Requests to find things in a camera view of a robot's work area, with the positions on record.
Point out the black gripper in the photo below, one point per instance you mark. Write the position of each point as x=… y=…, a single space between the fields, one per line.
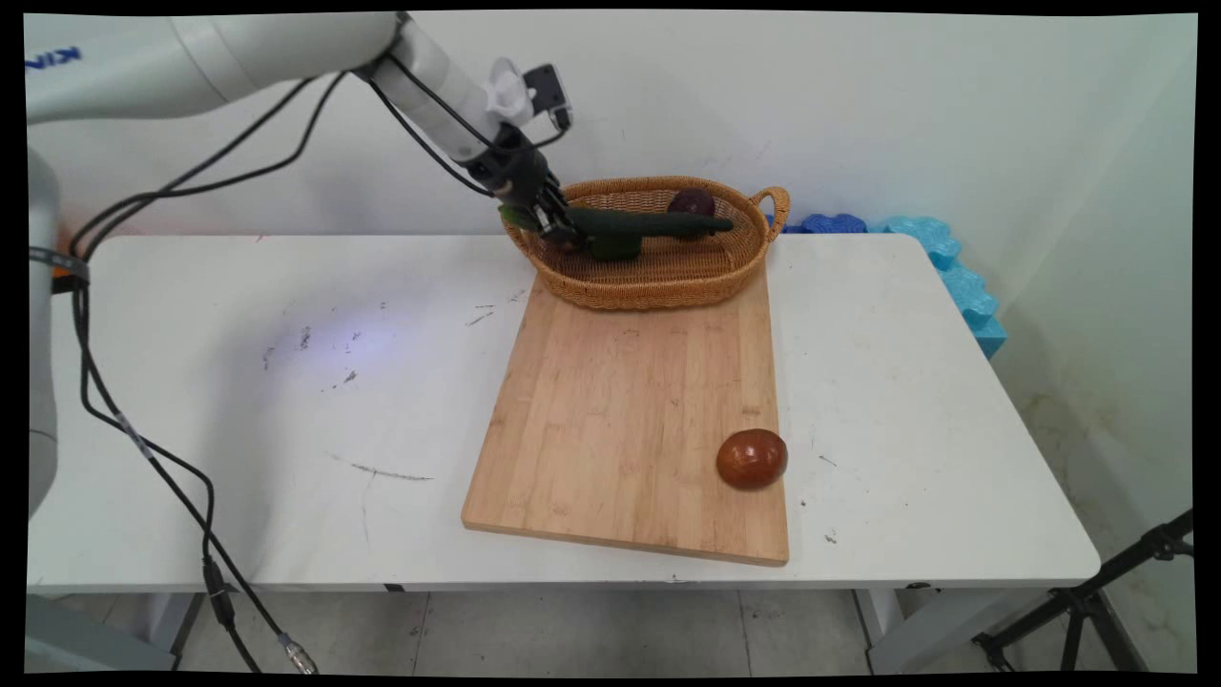
x=513 y=164

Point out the dark green toy cucumber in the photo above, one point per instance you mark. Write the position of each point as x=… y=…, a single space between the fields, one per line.
x=658 y=224

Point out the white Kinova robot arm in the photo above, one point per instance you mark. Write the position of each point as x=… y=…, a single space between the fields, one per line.
x=238 y=57

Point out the small green toy vegetable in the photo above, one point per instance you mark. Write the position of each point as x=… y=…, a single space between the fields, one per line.
x=615 y=250

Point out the dark purple toy fruit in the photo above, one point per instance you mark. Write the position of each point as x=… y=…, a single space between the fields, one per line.
x=692 y=201

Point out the light wooden cutting board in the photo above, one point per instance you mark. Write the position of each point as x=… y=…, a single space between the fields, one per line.
x=620 y=429

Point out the dark blue foam piece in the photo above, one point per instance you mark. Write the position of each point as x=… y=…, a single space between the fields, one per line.
x=830 y=224

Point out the red-brown toy apple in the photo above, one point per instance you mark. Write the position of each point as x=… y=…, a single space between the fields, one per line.
x=752 y=459

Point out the light blue foam piece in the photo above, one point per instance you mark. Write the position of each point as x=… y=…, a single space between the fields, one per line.
x=963 y=286

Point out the white table leg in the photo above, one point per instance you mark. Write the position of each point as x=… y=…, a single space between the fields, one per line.
x=105 y=630
x=935 y=625

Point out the black tripod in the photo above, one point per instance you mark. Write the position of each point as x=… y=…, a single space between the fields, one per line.
x=1078 y=601

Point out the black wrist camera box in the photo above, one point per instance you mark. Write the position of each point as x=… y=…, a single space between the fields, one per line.
x=547 y=93

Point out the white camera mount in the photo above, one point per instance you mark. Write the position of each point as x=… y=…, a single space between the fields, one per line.
x=507 y=91

